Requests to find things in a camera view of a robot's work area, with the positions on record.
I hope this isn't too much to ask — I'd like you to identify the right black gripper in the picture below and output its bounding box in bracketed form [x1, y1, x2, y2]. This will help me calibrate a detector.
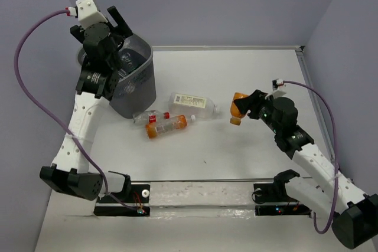
[233, 89, 281, 134]

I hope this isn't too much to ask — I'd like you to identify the green-label clear bottle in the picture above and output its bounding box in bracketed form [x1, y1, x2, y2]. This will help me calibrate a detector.
[120, 51, 140, 74]

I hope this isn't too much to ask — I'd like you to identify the small red-label cola bottle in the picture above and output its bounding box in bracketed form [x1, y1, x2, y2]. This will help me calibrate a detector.
[133, 110, 170, 125]

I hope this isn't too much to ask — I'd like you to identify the orange juice bottle white cap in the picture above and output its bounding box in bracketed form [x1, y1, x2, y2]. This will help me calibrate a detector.
[145, 115, 197, 139]

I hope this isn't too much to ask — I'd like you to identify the red-label Nongfu water bottle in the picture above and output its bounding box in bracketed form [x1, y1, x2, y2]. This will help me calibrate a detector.
[118, 82, 137, 96]

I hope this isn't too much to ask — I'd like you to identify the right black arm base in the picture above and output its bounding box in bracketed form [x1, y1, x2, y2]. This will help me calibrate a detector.
[251, 183, 312, 217]

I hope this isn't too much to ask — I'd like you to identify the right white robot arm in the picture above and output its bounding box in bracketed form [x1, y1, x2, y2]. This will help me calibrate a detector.
[230, 90, 377, 249]

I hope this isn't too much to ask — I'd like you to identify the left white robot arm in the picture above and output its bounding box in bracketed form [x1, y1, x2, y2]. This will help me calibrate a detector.
[40, 6, 133, 202]

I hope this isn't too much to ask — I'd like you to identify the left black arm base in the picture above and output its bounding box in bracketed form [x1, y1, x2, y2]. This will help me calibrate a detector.
[93, 183, 151, 217]

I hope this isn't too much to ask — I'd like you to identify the grey mesh waste bin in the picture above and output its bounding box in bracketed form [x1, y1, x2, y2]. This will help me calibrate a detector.
[74, 32, 156, 119]

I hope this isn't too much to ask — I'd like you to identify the large clear beige-label bottle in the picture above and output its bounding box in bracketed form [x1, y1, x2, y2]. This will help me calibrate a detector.
[168, 92, 221, 120]

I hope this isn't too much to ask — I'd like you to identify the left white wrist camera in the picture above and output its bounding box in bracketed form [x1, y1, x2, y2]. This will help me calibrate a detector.
[65, 0, 109, 29]

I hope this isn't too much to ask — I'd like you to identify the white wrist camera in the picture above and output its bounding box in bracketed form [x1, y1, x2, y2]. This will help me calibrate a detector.
[65, 0, 109, 29]
[265, 78, 287, 100]

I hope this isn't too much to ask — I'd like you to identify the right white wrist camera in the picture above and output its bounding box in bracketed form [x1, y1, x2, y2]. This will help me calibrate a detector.
[265, 78, 287, 100]

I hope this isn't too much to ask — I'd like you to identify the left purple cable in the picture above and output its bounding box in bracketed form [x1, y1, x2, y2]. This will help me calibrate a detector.
[14, 11, 142, 214]

